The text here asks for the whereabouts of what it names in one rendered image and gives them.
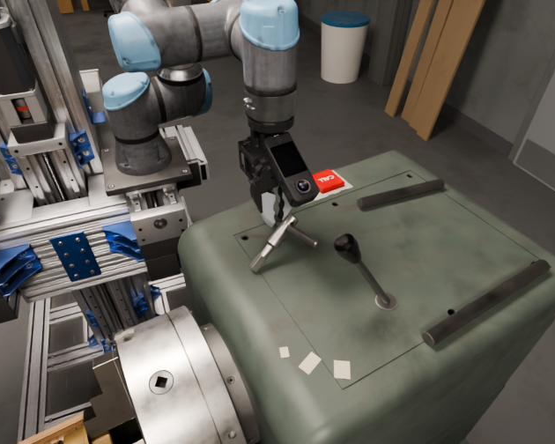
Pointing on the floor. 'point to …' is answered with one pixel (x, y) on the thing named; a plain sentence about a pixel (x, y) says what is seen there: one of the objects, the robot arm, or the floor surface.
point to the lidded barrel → (343, 45)
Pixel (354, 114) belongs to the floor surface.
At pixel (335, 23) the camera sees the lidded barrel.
